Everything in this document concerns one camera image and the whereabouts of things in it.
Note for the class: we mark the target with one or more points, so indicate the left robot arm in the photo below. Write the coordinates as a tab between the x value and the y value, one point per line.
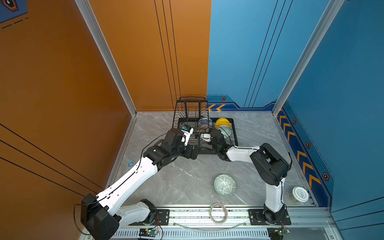
103	214

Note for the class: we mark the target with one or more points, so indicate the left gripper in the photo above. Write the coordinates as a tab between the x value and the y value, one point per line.
188	154

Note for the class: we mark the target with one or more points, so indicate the white lidded cup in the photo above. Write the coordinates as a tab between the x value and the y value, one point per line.
300	194

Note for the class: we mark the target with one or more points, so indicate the green patterned bowl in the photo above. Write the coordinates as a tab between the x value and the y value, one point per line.
225	185

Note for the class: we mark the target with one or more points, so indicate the right green circuit board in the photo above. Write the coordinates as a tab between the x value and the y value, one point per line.
278	234

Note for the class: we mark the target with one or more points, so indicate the green circuit board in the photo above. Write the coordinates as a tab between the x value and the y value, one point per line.
278	234
148	233

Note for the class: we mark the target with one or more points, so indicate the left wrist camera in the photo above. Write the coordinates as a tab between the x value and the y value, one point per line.
187	132

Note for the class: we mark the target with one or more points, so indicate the left green circuit board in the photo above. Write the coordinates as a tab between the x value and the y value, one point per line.
148	233

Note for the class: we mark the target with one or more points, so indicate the yellow bowl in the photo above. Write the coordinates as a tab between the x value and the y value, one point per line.
222	122

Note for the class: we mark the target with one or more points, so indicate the orange patterned bowl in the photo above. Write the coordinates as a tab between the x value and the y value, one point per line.
204	129

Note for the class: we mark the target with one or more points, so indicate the black wire dish rack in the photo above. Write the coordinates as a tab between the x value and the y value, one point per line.
188	111

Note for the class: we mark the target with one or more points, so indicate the blue floral bowl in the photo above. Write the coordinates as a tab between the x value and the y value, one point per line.
205	123

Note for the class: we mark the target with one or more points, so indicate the clear tape roll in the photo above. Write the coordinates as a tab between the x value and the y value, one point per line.
218	213

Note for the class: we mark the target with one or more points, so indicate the pale green ribbed bowl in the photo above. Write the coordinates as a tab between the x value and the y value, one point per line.
225	130

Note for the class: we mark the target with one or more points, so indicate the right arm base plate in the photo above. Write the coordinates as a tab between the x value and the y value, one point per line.
267	217

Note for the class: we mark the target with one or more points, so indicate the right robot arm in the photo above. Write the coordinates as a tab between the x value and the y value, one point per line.
271	166

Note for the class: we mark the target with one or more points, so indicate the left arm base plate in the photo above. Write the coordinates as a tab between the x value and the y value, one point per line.
161	217

